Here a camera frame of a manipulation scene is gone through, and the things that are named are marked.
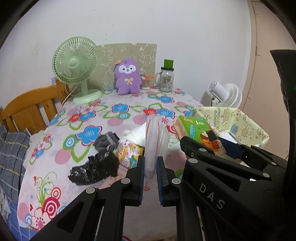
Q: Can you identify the pink cartoon cloth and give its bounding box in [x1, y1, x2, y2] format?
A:
[99, 165, 128, 189]

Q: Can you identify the grey drawstring pouch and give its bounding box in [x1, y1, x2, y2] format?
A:
[93, 132, 119, 152]

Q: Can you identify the blue plaid bedding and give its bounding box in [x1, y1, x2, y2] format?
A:
[1, 126, 36, 240]

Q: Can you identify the beige cartoon cardboard panel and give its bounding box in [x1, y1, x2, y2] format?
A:
[87, 43, 157, 90]

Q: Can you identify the glass mason jar mug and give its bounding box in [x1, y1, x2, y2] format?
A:
[155, 59, 174, 92]

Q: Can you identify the white fan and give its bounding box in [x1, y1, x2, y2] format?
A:
[201, 81, 242, 108]

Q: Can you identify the yellow cartoon storage box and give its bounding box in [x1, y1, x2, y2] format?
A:
[191, 105, 270, 166]

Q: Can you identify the cotton swab container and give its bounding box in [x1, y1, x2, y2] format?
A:
[140, 75, 154, 90]

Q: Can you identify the green desk fan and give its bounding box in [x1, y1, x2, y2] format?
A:
[52, 37, 103, 104]

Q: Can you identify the colourful cartoon packet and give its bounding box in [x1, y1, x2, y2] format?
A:
[113, 138, 144, 169]

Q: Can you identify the clear plastic packet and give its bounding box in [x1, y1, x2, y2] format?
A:
[144, 114, 170, 181]

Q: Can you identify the black plastic bag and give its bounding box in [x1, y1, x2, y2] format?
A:
[68, 151, 119, 186]

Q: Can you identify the green tissue pack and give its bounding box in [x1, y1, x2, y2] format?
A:
[173, 115, 221, 152]

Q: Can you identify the white cloth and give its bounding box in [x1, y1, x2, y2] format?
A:
[122, 123, 147, 147]

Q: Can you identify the purple plush toy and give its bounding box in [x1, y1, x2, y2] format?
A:
[114, 58, 142, 95]

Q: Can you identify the floral tablecloth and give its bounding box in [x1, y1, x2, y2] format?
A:
[17, 88, 199, 240]

